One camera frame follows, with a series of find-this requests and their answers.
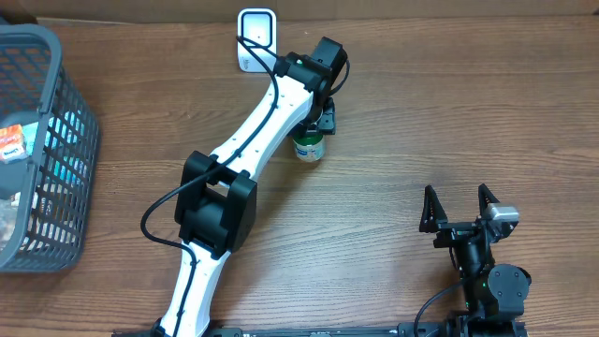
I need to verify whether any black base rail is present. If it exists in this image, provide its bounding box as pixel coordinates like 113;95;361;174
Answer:
111;323;529;337

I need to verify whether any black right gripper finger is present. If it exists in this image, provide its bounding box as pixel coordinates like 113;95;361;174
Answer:
478;183;500;220
419;184;448;233

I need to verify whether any teal gum packet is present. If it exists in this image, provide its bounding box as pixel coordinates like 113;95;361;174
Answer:
21;110;88;185

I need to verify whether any green lid jar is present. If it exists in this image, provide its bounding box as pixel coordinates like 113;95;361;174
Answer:
293;134;326;162

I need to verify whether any grey plastic shopping basket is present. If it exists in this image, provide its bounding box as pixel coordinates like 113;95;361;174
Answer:
1;24;101;273

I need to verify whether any orange snack packet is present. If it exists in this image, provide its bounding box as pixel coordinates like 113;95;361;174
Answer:
1;125;28;163

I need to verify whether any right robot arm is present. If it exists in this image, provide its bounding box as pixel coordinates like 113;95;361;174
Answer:
412;183;532;337

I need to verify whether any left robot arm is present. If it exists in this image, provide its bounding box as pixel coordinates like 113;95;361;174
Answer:
149;37;350;336

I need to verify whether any white barcode scanner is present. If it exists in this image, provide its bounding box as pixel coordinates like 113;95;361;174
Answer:
237;7;277;73

